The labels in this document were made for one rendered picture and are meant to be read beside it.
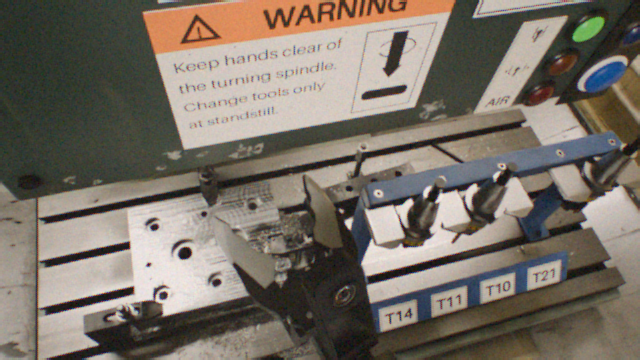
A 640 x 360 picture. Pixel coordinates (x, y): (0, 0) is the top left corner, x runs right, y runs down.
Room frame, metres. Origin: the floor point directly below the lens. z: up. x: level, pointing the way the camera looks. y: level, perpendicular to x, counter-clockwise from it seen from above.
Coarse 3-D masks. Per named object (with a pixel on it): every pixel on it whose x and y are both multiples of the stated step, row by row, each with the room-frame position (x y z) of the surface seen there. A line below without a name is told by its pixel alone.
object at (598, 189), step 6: (582, 168) 0.48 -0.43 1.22; (588, 168) 0.48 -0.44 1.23; (582, 174) 0.47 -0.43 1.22; (588, 174) 0.47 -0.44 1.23; (588, 180) 0.46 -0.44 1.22; (594, 180) 0.46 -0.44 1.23; (618, 180) 0.46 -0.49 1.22; (594, 186) 0.45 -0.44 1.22; (600, 186) 0.45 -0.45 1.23; (606, 186) 0.45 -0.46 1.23; (612, 186) 0.46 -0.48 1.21; (594, 192) 0.45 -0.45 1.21; (600, 192) 0.45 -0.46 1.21; (606, 192) 0.44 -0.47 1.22
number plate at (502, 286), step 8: (488, 280) 0.36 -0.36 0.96; (496, 280) 0.37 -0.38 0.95; (504, 280) 0.37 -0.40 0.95; (512, 280) 0.38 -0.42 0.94; (488, 288) 0.35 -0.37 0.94; (496, 288) 0.36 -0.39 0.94; (504, 288) 0.36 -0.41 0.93; (512, 288) 0.36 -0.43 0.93; (488, 296) 0.34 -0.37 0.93; (496, 296) 0.34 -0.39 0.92; (504, 296) 0.35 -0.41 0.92
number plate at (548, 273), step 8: (544, 264) 0.42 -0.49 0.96; (552, 264) 0.42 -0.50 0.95; (528, 272) 0.40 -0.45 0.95; (536, 272) 0.40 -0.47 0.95; (544, 272) 0.41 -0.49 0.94; (552, 272) 0.41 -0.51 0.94; (528, 280) 0.38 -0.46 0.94; (536, 280) 0.39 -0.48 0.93; (544, 280) 0.39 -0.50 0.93; (552, 280) 0.40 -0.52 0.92; (528, 288) 0.37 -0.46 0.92
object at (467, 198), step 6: (474, 186) 0.41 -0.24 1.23; (468, 192) 0.40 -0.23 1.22; (462, 198) 0.40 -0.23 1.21; (468, 198) 0.39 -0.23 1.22; (468, 204) 0.38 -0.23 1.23; (504, 204) 0.39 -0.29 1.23; (468, 210) 0.37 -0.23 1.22; (474, 210) 0.37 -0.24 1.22; (498, 210) 0.37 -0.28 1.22; (474, 216) 0.36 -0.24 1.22; (480, 216) 0.36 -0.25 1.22; (486, 216) 0.36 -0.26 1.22; (492, 216) 0.37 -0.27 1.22; (498, 216) 0.36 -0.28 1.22; (474, 222) 0.36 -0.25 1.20; (480, 222) 0.36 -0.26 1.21; (492, 222) 0.36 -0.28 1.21
